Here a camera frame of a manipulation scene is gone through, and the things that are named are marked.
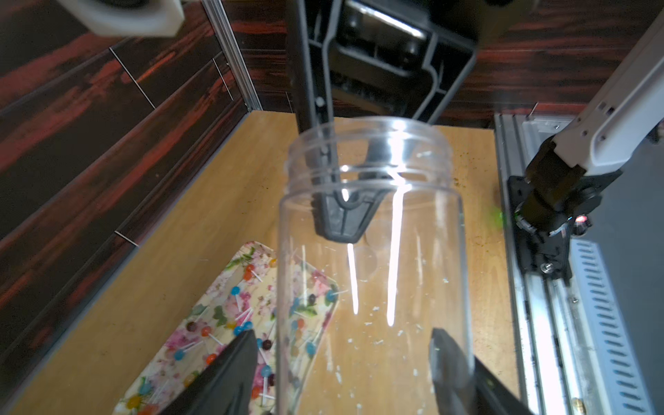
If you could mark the metal front rail frame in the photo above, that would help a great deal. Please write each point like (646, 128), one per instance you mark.
(590, 342)

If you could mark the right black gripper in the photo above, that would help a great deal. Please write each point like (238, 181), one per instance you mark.
(352, 65)

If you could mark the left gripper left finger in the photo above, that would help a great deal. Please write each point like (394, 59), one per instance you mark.
(225, 386)

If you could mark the floral pink rectangular tray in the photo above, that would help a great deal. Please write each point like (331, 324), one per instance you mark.
(243, 297)

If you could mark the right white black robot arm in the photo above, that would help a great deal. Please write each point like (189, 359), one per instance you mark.
(599, 142)

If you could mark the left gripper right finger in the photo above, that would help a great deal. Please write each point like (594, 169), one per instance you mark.
(462, 386)

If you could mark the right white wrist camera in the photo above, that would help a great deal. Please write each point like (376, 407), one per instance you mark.
(128, 18)

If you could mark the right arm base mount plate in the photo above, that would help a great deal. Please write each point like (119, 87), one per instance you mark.
(536, 251)

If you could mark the clear candy jar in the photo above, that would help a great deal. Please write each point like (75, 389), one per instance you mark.
(373, 357)

